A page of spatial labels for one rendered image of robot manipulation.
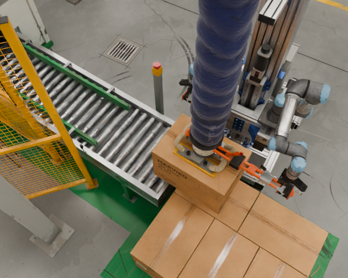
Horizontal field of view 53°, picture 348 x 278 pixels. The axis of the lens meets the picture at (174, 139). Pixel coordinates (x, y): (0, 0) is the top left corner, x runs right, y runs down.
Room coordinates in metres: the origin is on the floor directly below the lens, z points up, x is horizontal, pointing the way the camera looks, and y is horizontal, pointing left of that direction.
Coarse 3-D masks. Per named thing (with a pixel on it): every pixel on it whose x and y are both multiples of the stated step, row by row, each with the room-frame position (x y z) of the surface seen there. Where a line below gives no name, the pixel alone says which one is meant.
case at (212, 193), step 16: (176, 128) 1.33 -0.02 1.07; (160, 144) 1.20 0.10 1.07; (192, 144) 1.20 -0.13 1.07; (160, 160) 1.09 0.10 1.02; (176, 160) 1.07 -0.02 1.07; (160, 176) 1.10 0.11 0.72; (176, 176) 1.02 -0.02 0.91; (192, 176) 0.95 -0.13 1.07; (208, 176) 0.95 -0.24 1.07; (224, 176) 0.95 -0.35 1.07; (240, 176) 1.07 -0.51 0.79; (192, 192) 0.93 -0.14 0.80; (208, 192) 0.87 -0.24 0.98; (224, 192) 0.83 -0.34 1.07
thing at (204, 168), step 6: (180, 144) 1.19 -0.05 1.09; (186, 150) 1.14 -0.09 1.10; (192, 150) 1.14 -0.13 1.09; (180, 156) 1.09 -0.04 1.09; (186, 156) 1.09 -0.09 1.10; (192, 162) 1.04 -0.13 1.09; (204, 162) 1.03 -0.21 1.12; (210, 162) 1.04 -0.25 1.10; (198, 168) 1.00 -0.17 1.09; (204, 168) 0.99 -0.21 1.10; (210, 174) 0.95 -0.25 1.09
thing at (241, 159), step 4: (232, 156) 1.02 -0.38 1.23; (236, 156) 1.03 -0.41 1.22; (240, 156) 1.03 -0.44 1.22; (244, 156) 1.02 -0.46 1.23; (232, 160) 1.00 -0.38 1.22; (236, 160) 1.00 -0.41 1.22; (240, 160) 1.00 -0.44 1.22; (244, 160) 0.99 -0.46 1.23; (232, 164) 0.97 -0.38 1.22; (236, 164) 0.97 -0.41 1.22; (240, 164) 0.96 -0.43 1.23; (236, 168) 0.95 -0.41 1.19
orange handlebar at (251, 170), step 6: (186, 132) 1.21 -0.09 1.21; (216, 150) 1.08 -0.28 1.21; (222, 150) 1.08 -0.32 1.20; (222, 156) 1.03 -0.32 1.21; (246, 162) 0.99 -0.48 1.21; (246, 168) 0.94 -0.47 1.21; (252, 168) 0.94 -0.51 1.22; (258, 168) 0.94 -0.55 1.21; (252, 174) 0.90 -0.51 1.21; (276, 180) 0.86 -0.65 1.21; (276, 186) 0.82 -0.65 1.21
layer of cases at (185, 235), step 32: (256, 192) 1.03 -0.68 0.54; (160, 224) 0.76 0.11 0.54; (192, 224) 0.76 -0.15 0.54; (224, 224) 0.76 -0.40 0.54; (256, 224) 0.76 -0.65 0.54; (288, 224) 0.76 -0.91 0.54; (160, 256) 0.51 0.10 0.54; (192, 256) 0.51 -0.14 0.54; (224, 256) 0.51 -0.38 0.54; (256, 256) 0.51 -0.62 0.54; (288, 256) 0.51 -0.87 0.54
